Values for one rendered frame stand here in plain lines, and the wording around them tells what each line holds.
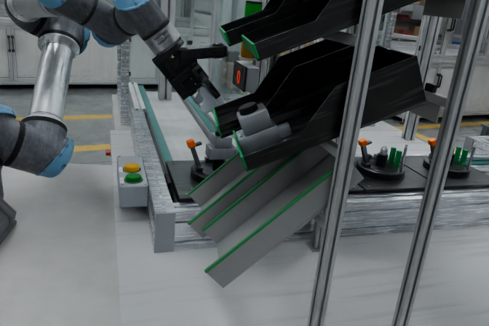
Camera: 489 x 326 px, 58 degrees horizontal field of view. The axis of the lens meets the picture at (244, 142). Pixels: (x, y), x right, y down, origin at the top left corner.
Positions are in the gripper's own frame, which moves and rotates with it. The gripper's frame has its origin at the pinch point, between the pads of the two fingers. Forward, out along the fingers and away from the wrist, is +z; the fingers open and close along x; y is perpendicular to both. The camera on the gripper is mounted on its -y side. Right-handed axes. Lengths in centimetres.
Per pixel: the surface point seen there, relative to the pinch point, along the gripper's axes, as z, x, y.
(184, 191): 7.8, 8.2, 20.5
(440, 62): 282, -391, -278
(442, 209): 57, 15, -30
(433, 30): 54, -62, -94
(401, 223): 53, 15, -18
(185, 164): 9.6, -9.1, 18.4
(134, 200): 4.3, 2.2, 32.3
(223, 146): 7.6, 2.0, 6.8
